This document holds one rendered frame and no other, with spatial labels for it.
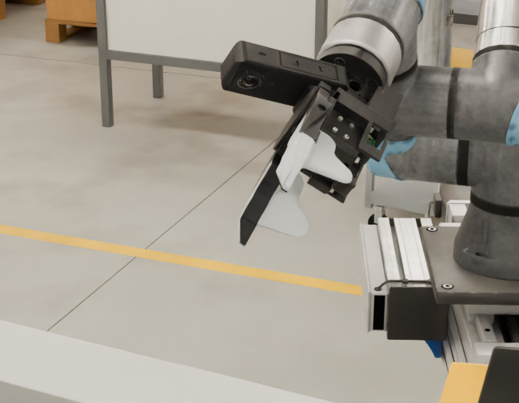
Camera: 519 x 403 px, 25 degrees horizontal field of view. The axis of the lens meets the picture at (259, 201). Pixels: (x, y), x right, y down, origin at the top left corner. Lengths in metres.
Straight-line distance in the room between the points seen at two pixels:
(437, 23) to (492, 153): 0.18
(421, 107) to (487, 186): 0.39
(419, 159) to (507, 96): 0.38
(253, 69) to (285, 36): 4.36
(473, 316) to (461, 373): 1.13
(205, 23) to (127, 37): 0.44
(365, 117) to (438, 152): 0.52
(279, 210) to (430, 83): 0.26
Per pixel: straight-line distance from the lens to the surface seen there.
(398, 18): 1.14
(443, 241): 1.70
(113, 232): 4.67
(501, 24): 1.25
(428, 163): 1.56
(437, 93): 1.20
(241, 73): 1.03
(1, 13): 8.39
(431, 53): 1.52
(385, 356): 3.76
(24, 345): 0.34
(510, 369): 0.46
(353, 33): 1.10
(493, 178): 1.56
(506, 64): 1.22
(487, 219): 1.59
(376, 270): 1.81
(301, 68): 1.05
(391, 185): 4.67
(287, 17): 5.37
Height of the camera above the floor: 1.84
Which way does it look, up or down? 22 degrees down
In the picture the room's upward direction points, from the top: straight up
